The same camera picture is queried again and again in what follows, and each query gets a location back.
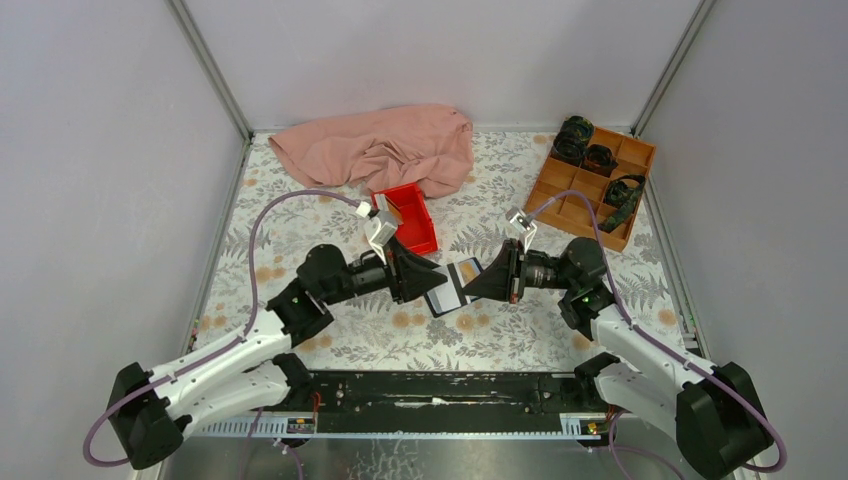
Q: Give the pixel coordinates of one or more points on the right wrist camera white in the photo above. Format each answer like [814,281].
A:
[525,226]

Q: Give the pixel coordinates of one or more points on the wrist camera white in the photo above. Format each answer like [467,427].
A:
[379,228]
[525,226]

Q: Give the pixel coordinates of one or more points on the white magnetic stripe card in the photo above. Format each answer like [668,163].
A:
[444,299]

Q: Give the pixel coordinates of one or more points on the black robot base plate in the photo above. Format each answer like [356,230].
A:
[452,403]

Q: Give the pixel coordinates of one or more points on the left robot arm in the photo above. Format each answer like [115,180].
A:
[153,411]

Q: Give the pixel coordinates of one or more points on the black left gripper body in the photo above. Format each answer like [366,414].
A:
[393,257]

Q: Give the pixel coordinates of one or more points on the stack of cards in bin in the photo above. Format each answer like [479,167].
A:
[385,204]

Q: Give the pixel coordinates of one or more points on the pink cloth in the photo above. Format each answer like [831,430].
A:
[429,145]

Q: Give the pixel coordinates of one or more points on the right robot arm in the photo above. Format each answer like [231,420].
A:
[713,413]

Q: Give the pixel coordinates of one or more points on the gold VIP card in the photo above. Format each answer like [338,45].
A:
[468,270]

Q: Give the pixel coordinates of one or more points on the wooden compartment tray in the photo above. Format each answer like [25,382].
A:
[569,198]

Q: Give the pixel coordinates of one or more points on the red plastic bin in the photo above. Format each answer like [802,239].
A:
[417,233]

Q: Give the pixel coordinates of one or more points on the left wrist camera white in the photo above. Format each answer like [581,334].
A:
[379,228]

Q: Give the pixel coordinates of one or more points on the rolled dark belt top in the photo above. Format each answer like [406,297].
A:
[571,142]

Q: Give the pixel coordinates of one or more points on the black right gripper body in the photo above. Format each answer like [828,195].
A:
[518,272]

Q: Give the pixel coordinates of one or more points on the rolled dark belt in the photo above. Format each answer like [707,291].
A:
[571,142]
[599,160]

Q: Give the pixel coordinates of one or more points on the rolled dark belt middle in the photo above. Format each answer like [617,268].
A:
[599,160]

